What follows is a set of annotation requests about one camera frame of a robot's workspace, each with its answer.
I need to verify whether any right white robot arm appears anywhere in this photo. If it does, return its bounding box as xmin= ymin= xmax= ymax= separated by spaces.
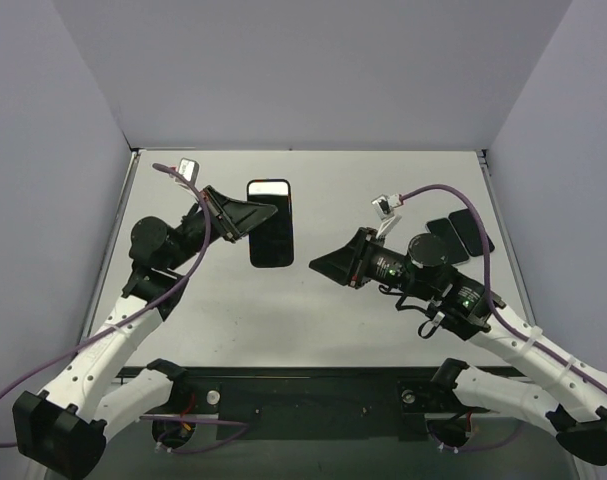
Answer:
xmin=309 ymin=228 xmax=607 ymax=466

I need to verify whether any black phone clear case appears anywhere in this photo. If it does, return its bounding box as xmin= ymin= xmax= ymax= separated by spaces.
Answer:
xmin=426 ymin=218 xmax=470 ymax=265

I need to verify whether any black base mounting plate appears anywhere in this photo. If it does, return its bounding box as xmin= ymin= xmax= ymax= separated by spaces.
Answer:
xmin=120 ymin=366 xmax=514 ymax=444

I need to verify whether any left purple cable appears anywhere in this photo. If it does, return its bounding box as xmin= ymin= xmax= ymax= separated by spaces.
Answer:
xmin=0 ymin=162 xmax=254 ymax=456

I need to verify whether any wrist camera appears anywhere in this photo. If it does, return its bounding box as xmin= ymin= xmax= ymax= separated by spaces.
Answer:
xmin=176 ymin=158 xmax=200 ymax=184
xmin=371 ymin=194 xmax=403 ymax=239

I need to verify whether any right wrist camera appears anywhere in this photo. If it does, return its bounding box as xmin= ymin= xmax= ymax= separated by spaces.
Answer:
xmin=371 ymin=194 xmax=403 ymax=239

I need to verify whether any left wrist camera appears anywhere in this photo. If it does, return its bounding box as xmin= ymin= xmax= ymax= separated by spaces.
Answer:
xmin=176 ymin=158 xmax=200 ymax=184

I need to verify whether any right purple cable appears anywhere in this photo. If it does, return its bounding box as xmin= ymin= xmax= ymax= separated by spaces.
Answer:
xmin=402 ymin=184 xmax=607 ymax=451

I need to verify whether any purple cable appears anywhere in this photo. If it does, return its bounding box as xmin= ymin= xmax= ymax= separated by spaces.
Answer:
xmin=402 ymin=184 xmax=607 ymax=451
xmin=0 ymin=162 xmax=254 ymax=456

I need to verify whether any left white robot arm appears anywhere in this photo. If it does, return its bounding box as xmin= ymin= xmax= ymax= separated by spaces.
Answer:
xmin=12 ymin=186 xmax=278 ymax=479

